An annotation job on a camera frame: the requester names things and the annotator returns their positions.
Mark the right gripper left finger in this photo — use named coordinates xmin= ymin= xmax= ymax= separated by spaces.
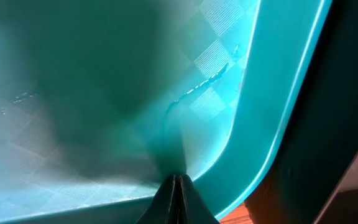
xmin=137 ymin=175 xmax=176 ymax=224

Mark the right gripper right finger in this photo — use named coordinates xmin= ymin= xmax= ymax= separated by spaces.
xmin=178 ymin=175 xmax=219 ymax=224

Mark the teal plastic tray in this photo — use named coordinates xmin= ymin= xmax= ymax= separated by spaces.
xmin=0 ymin=0 xmax=332 ymax=223

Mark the black water tray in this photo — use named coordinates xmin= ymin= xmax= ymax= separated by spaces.
xmin=245 ymin=0 xmax=358 ymax=223

